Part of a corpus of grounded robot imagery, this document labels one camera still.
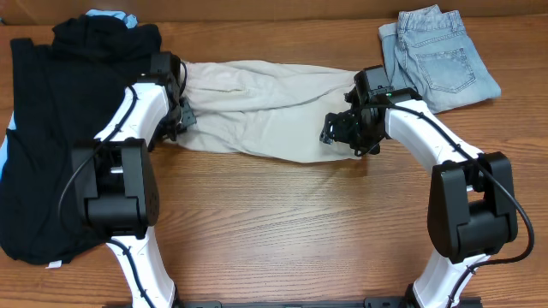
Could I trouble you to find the light blue denim shorts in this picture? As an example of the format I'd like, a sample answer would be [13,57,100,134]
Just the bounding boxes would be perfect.
[378,5,502,113]

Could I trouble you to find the light blue garment underneath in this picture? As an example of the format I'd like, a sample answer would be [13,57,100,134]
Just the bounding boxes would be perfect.
[1,9,139,169]

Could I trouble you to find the black garment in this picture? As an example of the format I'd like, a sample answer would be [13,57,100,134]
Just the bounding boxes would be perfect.
[1,15,162,265]

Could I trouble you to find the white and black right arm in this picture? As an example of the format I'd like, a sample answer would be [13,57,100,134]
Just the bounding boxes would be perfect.
[320,87,518,307]

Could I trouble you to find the beige cotton shorts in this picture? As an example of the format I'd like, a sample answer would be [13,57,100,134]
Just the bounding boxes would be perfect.
[176,61,354,163]

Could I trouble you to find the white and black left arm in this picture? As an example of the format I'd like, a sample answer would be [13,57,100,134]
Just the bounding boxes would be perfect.
[69,73,193,307]

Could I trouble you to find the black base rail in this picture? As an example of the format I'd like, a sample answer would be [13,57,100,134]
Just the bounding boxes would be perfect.
[179,295,483,308]

